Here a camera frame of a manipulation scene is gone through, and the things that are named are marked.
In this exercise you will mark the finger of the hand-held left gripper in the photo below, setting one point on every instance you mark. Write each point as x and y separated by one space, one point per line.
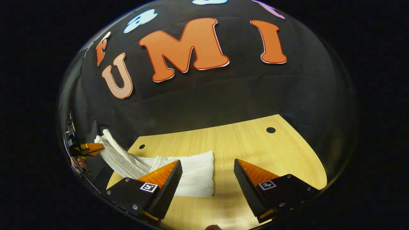
92 146
91 153

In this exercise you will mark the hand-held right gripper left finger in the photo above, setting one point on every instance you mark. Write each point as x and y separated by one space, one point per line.
167 191

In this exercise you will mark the white jeans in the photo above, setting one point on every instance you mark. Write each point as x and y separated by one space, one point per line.
195 172

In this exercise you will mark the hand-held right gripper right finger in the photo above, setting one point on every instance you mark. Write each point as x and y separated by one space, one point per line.
247 191

